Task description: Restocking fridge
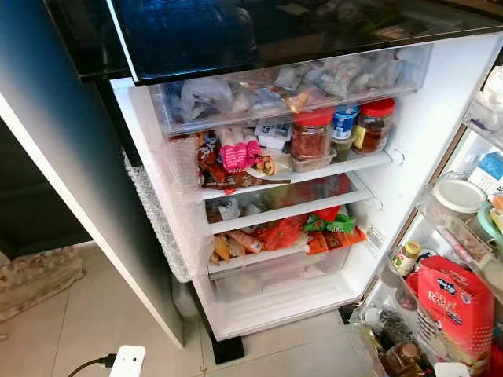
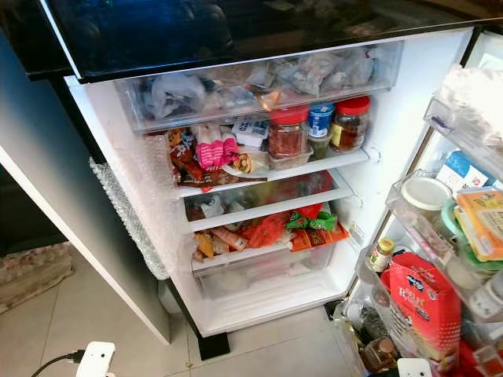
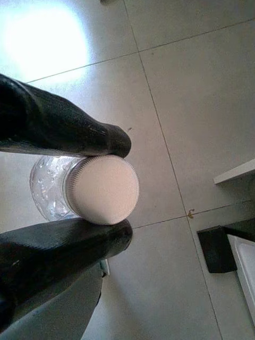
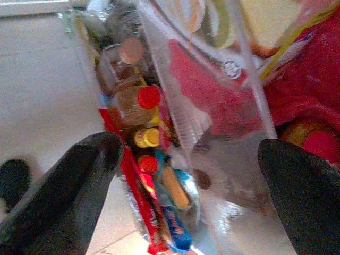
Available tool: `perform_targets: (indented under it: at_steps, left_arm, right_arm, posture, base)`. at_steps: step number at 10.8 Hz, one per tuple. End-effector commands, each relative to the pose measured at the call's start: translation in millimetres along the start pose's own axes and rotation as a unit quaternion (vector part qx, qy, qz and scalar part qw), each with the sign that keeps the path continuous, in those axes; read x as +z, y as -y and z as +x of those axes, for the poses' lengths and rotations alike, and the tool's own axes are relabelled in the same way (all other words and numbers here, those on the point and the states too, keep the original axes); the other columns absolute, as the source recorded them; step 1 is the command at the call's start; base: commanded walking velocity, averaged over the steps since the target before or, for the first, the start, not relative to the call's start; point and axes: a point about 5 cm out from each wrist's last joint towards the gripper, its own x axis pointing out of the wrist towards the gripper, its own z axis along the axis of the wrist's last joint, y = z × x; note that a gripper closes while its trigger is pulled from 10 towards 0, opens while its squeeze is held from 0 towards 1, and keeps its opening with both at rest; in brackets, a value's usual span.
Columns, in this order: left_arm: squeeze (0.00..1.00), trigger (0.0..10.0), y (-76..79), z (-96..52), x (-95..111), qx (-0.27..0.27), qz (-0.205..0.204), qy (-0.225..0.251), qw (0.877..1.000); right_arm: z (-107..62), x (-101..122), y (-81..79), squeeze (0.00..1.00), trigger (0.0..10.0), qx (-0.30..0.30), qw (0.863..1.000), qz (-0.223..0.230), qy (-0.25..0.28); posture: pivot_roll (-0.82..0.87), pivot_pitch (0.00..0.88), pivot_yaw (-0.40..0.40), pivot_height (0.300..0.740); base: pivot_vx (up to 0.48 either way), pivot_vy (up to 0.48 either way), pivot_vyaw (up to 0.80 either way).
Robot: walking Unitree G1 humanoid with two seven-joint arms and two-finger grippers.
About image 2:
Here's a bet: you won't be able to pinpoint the white fridge door with bins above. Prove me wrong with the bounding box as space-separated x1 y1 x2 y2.
330 30 503 377

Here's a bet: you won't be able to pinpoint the white open fridge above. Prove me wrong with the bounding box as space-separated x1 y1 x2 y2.
0 0 503 364

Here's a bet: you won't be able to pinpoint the black glossy cabinet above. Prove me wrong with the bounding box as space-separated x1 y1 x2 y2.
0 163 50 257

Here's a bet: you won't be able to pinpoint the beige patterned floor mat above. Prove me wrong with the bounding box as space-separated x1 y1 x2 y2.
0 241 76 314

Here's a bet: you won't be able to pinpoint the bubble wrap strip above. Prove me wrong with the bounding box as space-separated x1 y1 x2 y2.
87 156 173 283

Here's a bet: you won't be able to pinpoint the brown red snack packet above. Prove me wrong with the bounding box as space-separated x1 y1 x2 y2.
166 127 209 192

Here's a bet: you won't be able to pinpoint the pink snack packet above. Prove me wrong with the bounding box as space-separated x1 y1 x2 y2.
194 123 239 171

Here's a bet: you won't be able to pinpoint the clear chiller drawer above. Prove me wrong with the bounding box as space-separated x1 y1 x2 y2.
114 39 406 134

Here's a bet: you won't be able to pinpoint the plate with wrapped food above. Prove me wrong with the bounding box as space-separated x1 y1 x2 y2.
221 151 273 181

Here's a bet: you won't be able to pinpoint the white labelled box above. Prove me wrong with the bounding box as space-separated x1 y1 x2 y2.
231 117 270 150

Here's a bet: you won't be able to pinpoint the black glass freezer door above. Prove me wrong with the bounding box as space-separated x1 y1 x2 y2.
0 0 503 84

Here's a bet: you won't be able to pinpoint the orange red plastic bag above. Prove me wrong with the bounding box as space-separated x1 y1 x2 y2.
239 211 288 251

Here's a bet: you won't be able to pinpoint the clear crisper drawer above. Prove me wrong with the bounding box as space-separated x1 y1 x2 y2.
188 239 336 302

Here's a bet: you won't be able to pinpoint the white edged glass shelf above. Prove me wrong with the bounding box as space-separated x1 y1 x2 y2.
180 170 355 234
174 147 371 199

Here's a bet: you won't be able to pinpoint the clear plastic food container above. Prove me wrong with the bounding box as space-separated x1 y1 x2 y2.
265 148 313 173

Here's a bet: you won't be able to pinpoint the red lid chili jar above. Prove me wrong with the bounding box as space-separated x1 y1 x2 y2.
267 105 310 160

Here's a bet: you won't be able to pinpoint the green snack packets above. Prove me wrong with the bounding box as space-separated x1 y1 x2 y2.
285 203 338 233

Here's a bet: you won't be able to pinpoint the orange flat packets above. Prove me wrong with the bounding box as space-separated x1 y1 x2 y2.
286 223 351 253

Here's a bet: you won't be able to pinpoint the red lid brown jar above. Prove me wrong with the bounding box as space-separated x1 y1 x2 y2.
329 95 373 152

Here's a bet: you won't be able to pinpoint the small yellow label bottle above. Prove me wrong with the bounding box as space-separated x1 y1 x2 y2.
367 236 397 274

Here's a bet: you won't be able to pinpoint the dark glass bottle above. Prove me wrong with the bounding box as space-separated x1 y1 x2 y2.
357 304 391 343

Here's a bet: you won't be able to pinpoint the brown sauce bottle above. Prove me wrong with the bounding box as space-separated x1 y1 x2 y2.
361 336 402 375

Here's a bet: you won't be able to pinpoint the white lid round container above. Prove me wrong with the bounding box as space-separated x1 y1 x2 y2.
398 174 453 229

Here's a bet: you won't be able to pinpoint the red rice bag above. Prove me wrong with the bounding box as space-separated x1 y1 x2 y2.
380 251 464 365

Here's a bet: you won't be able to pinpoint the blue white carton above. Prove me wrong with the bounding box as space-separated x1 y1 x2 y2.
435 148 497 194

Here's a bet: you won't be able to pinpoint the orange yellow food packet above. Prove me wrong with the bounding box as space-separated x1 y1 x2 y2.
453 186 503 262

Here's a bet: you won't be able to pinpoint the white crumpled plastic bag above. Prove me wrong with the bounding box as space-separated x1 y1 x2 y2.
434 63 503 150

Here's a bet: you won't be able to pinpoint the white plastic bottle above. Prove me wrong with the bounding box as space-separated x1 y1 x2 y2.
467 270 503 324

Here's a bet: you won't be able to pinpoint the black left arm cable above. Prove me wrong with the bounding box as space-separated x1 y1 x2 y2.
31 350 84 377

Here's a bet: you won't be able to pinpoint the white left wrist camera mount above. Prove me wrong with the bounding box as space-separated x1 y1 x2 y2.
75 341 117 377

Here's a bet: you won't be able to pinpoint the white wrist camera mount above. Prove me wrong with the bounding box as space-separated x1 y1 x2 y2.
398 358 435 377
75 341 117 377

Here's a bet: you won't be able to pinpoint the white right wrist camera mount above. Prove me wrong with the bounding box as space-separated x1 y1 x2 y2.
398 358 435 377

